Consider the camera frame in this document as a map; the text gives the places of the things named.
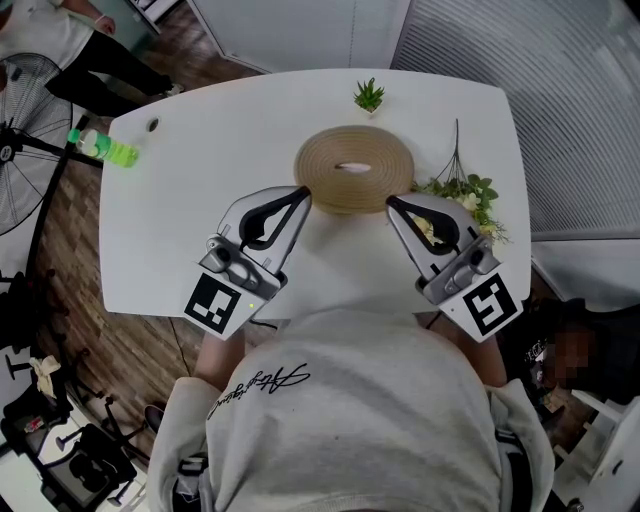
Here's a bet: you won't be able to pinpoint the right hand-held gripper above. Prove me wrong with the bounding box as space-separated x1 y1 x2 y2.
385 193 525 345

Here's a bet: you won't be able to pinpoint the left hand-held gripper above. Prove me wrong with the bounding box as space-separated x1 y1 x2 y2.
183 185 313 342

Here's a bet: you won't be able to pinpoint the round tan woven box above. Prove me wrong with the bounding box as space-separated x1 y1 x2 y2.
293 124 416 216

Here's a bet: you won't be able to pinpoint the person's left forearm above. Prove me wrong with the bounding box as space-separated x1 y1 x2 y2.
193 323 248 392

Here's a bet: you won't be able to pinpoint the person's right forearm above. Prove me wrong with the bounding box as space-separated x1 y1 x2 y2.
426 311 508 389

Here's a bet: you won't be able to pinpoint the artificial flower bouquet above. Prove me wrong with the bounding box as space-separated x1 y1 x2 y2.
410 118 512 247

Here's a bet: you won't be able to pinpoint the small potted succulent plant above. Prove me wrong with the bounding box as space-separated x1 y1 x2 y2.
352 76 387 119

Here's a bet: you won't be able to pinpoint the green plastic bottle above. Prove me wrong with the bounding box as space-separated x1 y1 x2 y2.
66 127 141 170

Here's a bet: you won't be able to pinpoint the white window blinds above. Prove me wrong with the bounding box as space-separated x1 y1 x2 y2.
389 0 640 237

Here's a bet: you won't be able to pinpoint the person's grey sweatshirt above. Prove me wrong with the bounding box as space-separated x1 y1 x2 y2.
145 308 557 512

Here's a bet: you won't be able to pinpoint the person's dark shoe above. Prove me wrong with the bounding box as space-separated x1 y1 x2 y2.
143 403 168 434

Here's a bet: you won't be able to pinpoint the black standing fan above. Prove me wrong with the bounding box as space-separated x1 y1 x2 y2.
0 52 107 281

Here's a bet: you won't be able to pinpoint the beige cloth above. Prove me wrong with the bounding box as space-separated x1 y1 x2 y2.
28 355 63 400

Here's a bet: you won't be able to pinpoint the black office chair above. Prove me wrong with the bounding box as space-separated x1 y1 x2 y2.
0 389 147 512

